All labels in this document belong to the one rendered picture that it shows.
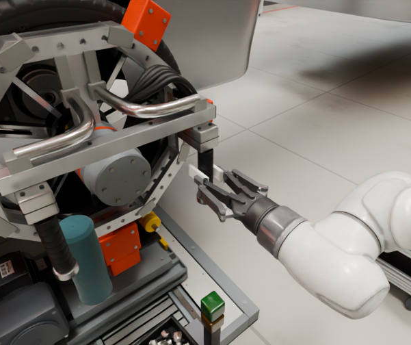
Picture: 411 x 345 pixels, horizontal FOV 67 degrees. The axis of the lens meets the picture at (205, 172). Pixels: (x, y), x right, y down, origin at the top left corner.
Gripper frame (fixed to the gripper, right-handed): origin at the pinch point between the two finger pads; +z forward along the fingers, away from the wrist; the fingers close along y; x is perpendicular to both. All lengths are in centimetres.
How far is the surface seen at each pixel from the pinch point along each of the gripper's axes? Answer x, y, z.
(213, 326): -22.6, -13.6, -20.3
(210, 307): -17.0, -13.5, -19.1
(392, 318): -83, 67, -40
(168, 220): -75, 20, 58
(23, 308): -42, -47, 25
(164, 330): -28.3, -21.2, -12.1
